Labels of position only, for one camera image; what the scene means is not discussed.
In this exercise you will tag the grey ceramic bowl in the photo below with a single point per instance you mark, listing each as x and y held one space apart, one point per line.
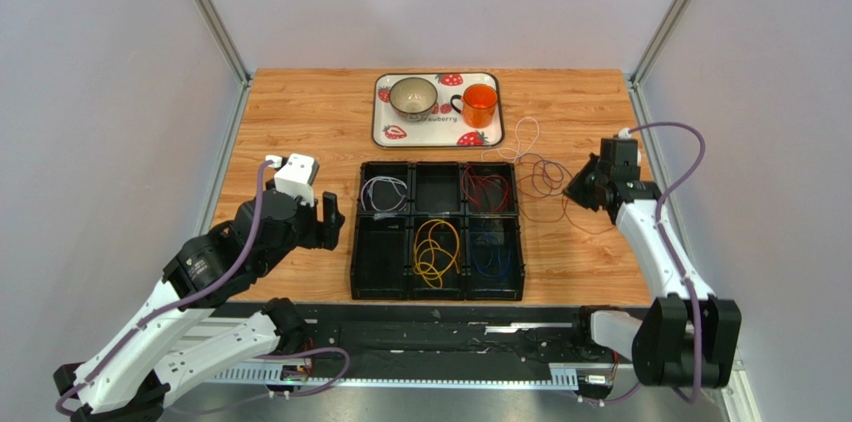
413 98

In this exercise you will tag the aluminium frame rail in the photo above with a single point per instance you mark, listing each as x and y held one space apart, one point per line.
314 367

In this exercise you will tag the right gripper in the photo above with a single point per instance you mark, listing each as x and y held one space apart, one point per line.
592 184

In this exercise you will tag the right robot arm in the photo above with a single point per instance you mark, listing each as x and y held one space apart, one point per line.
688 336

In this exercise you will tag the black six-compartment organizer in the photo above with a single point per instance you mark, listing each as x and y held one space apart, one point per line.
437 231

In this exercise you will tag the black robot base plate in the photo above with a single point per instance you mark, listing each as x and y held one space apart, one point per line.
459 343

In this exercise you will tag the strawberry pattern tray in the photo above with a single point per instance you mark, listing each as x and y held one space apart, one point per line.
444 126

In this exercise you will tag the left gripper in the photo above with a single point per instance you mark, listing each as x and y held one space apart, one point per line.
326 233

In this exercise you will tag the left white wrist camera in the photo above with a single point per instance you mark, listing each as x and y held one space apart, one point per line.
294 176

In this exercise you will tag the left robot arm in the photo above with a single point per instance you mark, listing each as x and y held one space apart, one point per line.
141 371

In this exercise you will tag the orange mug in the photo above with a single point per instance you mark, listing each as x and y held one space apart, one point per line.
477 105

